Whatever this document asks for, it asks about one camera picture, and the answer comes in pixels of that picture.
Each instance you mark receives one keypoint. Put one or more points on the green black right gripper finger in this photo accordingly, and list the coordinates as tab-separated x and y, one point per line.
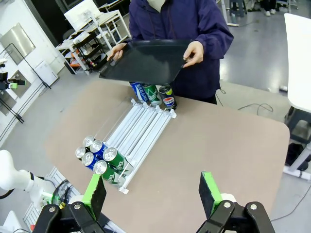
209	191
93	194

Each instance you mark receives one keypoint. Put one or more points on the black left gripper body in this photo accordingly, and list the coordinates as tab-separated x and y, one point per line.
3	81

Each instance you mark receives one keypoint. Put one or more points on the green right gripper finger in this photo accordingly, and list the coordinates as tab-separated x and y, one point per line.
13	86
21	82

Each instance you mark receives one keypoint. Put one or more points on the blue Pocari Sweat can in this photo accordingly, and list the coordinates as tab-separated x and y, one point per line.
141	92
97	146
88	159

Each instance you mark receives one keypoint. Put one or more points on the green Chilsung cider can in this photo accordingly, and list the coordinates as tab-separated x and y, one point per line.
152	94
100	167
111	154

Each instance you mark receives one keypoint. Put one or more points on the black plastic tray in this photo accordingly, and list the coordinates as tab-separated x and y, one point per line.
145	63

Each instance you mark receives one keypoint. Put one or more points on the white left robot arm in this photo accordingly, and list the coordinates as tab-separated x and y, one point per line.
14	177

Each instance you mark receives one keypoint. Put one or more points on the person's left forearm purple sleeve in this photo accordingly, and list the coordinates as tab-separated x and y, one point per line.
216	36

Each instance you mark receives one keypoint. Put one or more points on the person's right forearm purple sleeve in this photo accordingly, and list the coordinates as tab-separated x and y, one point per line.
132	34

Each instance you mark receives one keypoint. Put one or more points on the person in purple jacket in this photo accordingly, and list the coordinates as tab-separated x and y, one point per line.
175	24

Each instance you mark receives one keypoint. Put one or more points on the seated person's legs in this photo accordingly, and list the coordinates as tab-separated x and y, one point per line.
270	9

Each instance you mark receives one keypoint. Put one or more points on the person's right hand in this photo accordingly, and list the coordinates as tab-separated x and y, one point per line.
117	52

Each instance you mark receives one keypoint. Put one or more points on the person's left hand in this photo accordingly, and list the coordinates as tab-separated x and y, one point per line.
196	52

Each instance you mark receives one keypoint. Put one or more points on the black pipe stand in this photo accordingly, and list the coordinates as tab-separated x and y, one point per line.
31	70

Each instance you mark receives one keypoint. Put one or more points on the white box appliance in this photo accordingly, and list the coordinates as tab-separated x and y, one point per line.
46	72

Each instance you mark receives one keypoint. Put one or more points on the black Pepsi can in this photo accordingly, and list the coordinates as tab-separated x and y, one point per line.
80	152
168	99
88	141

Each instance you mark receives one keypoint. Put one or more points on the low white shelf table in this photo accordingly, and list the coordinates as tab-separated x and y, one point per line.
70	48

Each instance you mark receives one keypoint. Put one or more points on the black rolling cart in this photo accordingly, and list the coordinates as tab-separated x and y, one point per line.
93	51

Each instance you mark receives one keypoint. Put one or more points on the white can dispenser rack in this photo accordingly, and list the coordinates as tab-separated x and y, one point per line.
141	126

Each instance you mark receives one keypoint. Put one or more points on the white monitor back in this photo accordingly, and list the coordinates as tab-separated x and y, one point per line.
80	12

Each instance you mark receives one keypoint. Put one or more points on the black object under white table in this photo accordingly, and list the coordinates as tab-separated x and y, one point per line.
295	155

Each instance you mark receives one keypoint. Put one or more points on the small white floor object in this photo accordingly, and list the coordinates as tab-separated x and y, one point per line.
283	88

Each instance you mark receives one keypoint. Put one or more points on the large white table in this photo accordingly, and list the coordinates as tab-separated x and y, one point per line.
300	60

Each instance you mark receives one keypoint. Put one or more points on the white desk leg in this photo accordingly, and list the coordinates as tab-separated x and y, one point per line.
228	17

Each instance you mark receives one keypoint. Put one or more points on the grey stool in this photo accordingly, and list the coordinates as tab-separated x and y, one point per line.
238	7

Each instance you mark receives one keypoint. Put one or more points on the white frame desk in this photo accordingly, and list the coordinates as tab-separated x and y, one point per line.
114	21

